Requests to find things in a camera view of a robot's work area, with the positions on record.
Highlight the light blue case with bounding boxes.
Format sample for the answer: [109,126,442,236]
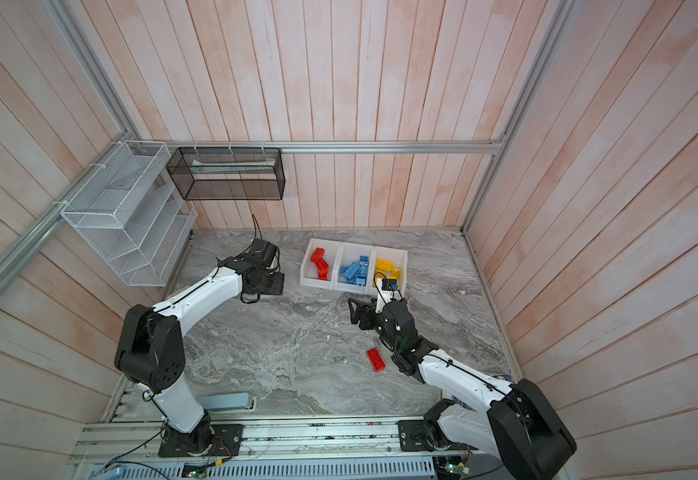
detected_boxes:
[198,393,255,412]

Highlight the middle white bin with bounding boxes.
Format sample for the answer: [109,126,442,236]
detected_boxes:
[335,242,376,295]

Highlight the yellow long brick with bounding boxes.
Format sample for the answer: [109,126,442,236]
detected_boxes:
[376,259,395,272]

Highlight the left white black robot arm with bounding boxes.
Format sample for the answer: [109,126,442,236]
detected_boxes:
[114,238,284,456]

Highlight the white bin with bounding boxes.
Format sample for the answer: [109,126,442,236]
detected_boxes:
[300,238,342,290]
[371,246,409,296]
[335,242,376,295]

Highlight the white wire mesh shelf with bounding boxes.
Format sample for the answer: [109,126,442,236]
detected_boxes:
[62,141,197,287]

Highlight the right white bin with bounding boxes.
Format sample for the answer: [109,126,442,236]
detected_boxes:
[371,246,409,296]

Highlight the left white bin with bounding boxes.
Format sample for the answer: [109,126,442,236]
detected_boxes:
[300,238,342,290]

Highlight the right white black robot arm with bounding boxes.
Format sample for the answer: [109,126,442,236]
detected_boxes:
[347,298,577,479]

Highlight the black mesh basket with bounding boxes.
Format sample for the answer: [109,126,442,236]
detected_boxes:
[166,146,286,201]

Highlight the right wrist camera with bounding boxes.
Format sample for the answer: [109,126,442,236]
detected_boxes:
[374,272,400,313]

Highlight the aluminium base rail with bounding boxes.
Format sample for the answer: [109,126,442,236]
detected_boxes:
[69,412,566,466]

